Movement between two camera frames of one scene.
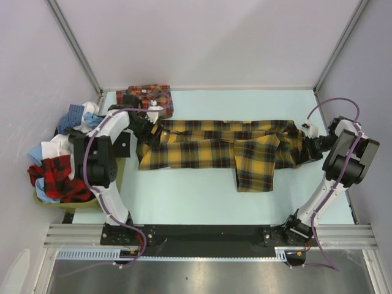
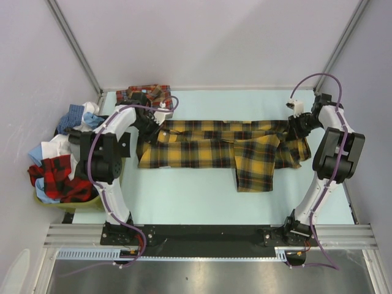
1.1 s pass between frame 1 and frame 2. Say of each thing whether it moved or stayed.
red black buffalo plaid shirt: stayed
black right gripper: moved
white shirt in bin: stayed
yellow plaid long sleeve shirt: stayed
